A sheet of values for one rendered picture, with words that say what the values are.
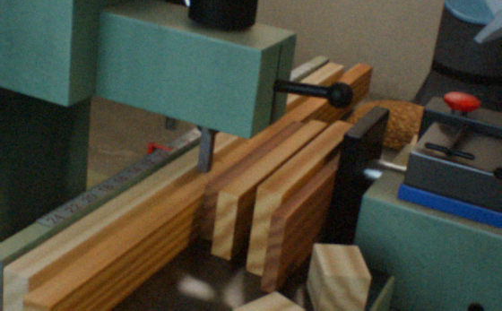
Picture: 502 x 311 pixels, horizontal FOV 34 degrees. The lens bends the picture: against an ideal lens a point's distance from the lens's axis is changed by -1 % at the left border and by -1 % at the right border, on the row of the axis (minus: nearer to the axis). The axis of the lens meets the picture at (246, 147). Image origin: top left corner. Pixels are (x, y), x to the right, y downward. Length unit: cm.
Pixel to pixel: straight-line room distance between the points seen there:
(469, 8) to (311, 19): 304
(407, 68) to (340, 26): 40
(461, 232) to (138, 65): 27
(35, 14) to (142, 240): 18
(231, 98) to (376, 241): 16
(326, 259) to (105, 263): 16
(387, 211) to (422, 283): 6
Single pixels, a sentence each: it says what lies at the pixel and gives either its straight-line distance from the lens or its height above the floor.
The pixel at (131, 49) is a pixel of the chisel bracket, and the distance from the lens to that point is 63.
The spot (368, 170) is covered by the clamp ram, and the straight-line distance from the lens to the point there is 70.
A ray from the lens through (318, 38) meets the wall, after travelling 422.
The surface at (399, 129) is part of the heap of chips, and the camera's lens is 92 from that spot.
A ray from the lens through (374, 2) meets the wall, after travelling 407.
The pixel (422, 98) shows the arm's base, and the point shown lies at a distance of 126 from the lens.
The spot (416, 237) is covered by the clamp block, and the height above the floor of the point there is 94.
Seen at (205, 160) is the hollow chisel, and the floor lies 96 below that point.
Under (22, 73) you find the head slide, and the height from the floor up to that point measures 102.
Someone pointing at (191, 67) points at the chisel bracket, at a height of 104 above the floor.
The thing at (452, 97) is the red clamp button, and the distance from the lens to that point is 70.
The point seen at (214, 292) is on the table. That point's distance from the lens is 60.
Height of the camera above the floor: 122
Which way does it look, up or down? 22 degrees down
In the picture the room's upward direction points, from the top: 8 degrees clockwise
